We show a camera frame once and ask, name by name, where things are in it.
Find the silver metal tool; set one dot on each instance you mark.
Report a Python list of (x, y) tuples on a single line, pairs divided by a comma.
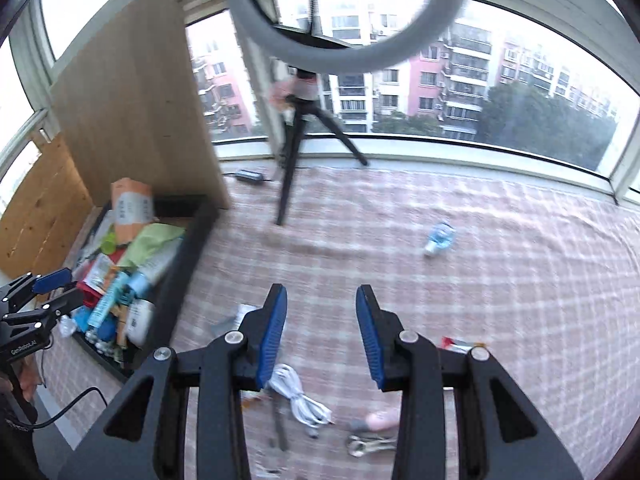
[(370, 444)]

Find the pink paper tag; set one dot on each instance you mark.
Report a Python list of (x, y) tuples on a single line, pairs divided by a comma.
[(280, 95)]

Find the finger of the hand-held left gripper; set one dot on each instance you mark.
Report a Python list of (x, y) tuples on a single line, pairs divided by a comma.
[(52, 280), (60, 302)]

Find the light blue long case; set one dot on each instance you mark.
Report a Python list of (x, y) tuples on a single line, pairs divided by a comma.
[(107, 300)]

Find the small blue bottle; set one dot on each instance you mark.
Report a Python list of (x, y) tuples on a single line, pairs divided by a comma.
[(441, 237)]

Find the black tray container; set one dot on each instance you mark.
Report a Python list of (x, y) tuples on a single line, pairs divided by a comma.
[(195, 240)]

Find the white round gadget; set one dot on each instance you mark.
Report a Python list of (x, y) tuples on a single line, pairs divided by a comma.
[(140, 322)]

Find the red snack packet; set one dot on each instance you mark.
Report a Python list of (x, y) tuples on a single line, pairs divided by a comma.
[(457, 344)]

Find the orange carton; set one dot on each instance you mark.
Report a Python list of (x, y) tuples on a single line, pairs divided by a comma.
[(130, 205)]

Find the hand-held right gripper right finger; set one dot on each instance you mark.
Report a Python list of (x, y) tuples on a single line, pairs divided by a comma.
[(372, 345)]

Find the pink plaid cloth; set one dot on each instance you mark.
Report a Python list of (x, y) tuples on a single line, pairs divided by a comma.
[(500, 285)]

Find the cotton swab bundle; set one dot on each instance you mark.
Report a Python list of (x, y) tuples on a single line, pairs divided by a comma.
[(102, 345)]

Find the red white packet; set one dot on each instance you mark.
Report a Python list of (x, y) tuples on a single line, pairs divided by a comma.
[(100, 272)]

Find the white blue-capped tube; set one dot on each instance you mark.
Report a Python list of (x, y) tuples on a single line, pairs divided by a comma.
[(160, 260)]

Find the wooden board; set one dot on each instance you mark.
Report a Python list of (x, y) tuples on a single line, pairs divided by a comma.
[(135, 85)]

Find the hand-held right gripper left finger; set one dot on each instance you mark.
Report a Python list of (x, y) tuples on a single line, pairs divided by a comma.
[(272, 340)]

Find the black inline power adapter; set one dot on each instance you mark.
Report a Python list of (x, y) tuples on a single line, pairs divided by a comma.
[(250, 176)]

